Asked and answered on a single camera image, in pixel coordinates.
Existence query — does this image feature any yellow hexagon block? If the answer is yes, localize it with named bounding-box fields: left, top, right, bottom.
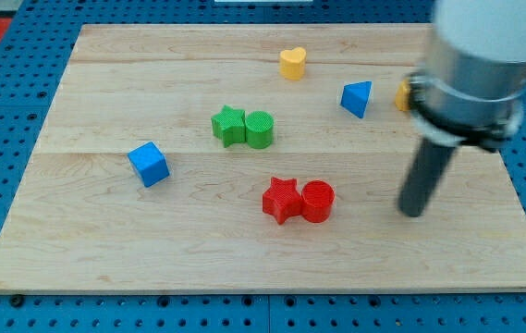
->
left=394, top=79, right=410, bottom=112

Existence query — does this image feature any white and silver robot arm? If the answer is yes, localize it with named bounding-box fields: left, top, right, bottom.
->
left=409, top=0, right=526, bottom=152

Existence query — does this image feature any green circle block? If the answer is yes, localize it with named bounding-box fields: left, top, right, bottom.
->
left=245, top=111, right=274, bottom=149

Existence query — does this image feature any red circle block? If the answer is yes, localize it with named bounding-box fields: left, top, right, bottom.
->
left=301, top=180, right=335, bottom=223

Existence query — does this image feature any red star block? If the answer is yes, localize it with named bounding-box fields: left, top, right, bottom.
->
left=262, top=177, right=302, bottom=225

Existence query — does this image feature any green star block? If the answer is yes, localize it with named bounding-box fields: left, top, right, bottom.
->
left=211, top=105, right=246, bottom=147

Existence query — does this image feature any wooden board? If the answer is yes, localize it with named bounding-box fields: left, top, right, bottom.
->
left=0, top=24, right=526, bottom=295

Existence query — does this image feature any yellow heart block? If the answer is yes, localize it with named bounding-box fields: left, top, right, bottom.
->
left=279, top=47, right=307, bottom=80

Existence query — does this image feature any blue triangle block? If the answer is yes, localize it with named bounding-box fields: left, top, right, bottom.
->
left=340, top=81, right=373, bottom=118

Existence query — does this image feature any blue cube block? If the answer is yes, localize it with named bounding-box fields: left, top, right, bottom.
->
left=127, top=142, right=170, bottom=188

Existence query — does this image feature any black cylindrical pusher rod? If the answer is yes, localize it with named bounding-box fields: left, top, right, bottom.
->
left=398, top=138, right=456, bottom=217

